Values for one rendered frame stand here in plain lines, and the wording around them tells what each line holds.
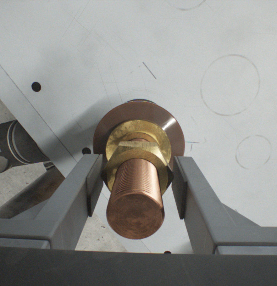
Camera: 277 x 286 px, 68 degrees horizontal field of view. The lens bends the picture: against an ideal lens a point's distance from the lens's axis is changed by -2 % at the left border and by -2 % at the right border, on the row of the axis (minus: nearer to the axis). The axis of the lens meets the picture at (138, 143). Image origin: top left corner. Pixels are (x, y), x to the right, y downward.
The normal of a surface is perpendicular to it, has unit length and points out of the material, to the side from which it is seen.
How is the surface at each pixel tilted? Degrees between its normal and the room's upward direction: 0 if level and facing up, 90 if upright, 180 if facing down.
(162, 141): 0
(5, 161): 34
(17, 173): 0
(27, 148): 15
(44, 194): 91
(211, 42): 0
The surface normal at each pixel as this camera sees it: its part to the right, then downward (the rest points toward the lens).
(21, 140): -0.27, 0.09
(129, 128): -0.02, 0.29
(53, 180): 0.43, -0.87
